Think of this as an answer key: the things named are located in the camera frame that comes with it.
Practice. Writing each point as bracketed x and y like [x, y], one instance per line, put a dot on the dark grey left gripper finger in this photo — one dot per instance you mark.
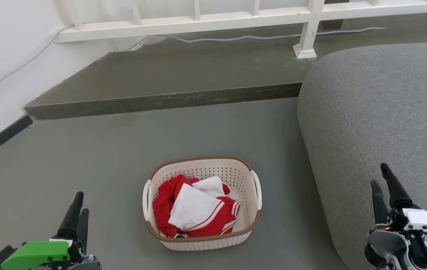
[71, 215]
[83, 225]

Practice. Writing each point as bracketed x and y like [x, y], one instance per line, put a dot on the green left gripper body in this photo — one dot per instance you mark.
[35, 253]

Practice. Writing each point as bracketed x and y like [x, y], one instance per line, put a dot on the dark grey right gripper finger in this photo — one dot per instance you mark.
[396, 191]
[379, 206]

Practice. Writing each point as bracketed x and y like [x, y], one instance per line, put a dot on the cream perforated laundry basket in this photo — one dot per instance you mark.
[243, 180]

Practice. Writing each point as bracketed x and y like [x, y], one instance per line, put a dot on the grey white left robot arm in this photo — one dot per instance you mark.
[92, 263]

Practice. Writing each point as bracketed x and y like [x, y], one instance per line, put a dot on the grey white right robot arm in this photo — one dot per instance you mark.
[389, 247]

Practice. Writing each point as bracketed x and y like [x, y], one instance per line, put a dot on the grey fabric sofa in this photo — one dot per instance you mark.
[385, 112]

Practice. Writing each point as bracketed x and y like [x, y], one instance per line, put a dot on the black baseboard strip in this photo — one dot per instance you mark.
[1, 138]

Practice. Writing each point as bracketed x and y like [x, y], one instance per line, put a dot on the white garment with red stripes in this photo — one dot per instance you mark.
[192, 208]

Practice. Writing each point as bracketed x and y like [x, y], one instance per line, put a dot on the white wooden railing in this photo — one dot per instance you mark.
[198, 23]

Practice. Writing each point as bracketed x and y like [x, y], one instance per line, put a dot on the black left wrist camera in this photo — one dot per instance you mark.
[5, 253]

